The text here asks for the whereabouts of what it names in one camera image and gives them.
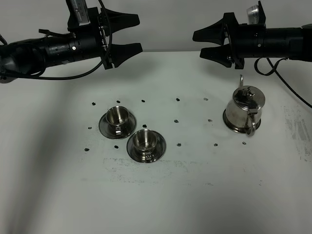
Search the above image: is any rear steel saucer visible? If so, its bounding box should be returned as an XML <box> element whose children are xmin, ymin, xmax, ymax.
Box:
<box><xmin>98</xmin><ymin>112</ymin><xmax>137</xmax><ymax>139</ymax></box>

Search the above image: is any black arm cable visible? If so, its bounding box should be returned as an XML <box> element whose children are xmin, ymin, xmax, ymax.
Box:
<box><xmin>0</xmin><ymin>0</ymin><xmax>115</xmax><ymax>80</ymax></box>
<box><xmin>254</xmin><ymin>57</ymin><xmax>312</xmax><ymax>108</ymax></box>

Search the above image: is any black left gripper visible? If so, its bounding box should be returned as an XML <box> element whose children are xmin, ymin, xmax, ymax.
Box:
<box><xmin>68</xmin><ymin>7</ymin><xmax>143</xmax><ymax>69</ymax></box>

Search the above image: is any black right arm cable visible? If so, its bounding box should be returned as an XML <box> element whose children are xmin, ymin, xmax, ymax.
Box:
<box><xmin>254</xmin><ymin>57</ymin><xmax>312</xmax><ymax>108</ymax></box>

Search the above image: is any rear steel teacup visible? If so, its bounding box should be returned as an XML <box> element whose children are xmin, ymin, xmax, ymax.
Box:
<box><xmin>105</xmin><ymin>106</ymin><xmax>130</xmax><ymax>136</ymax></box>

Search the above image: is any steel teacup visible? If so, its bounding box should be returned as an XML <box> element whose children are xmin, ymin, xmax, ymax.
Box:
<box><xmin>105</xmin><ymin>106</ymin><xmax>130</xmax><ymax>136</ymax></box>
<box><xmin>132</xmin><ymin>129</ymin><xmax>157</xmax><ymax>161</ymax></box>

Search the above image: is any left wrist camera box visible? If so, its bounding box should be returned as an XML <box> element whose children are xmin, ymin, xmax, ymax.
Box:
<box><xmin>66</xmin><ymin>0</ymin><xmax>90</xmax><ymax>27</ymax></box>

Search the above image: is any front steel teacup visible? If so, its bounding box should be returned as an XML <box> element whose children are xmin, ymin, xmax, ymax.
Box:
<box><xmin>132</xmin><ymin>129</ymin><xmax>157</xmax><ymax>161</ymax></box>

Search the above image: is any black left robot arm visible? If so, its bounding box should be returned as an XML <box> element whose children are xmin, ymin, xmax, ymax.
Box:
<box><xmin>0</xmin><ymin>0</ymin><xmax>143</xmax><ymax>83</ymax></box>

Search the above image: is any front steel saucer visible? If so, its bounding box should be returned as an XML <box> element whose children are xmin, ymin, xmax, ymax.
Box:
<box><xmin>126</xmin><ymin>130</ymin><xmax>166</xmax><ymax>163</ymax></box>

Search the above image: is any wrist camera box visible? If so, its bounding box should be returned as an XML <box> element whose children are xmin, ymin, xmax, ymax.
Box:
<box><xmin>247</xmin><ymin>0</ymin><xmax>266</xmax><ymax>25</ymax></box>
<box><xmin>66</xmin><ymin>0</ymin><xmax>90</xmax><ymax>27</ymax></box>

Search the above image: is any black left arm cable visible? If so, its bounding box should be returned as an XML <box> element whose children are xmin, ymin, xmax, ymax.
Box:
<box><xmin>0</xmin><ymin>0</ymin><xmax>115</xmax><ymax>80</ymax></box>

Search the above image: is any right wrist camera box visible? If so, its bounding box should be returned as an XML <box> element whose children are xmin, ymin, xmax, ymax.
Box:
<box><xmin>247</xmin><ymin>0</ymin><xmax>266</xmax><ymax>25</ymax></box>

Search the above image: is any stainless steel teapot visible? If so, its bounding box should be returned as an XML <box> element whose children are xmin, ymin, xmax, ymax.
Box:
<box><xmin>223</xmin><ymin>75</ymin><xmax>265</xmax><ymax>137</ymax></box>

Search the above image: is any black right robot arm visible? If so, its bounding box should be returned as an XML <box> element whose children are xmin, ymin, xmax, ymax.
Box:
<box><xmin>193</xmin><ymin>13</ymin><xmax>312</xmax><ymax>69</ymax></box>

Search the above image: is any steel saucer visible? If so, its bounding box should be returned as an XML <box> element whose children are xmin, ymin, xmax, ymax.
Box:
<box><xmin>98</xmin><ymin>112</ymin><xmax>137</xmax><ymax>139</ymax></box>
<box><xmin>126</xmin><ymin>130</ymin><xmax>166</xmax><ymax>163</ymax></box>

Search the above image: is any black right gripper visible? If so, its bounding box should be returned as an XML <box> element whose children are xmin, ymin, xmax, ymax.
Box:
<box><xmin>193</xmin><ymin>13</ymin><xmax>266</xmax><ymax>69</ymax></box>

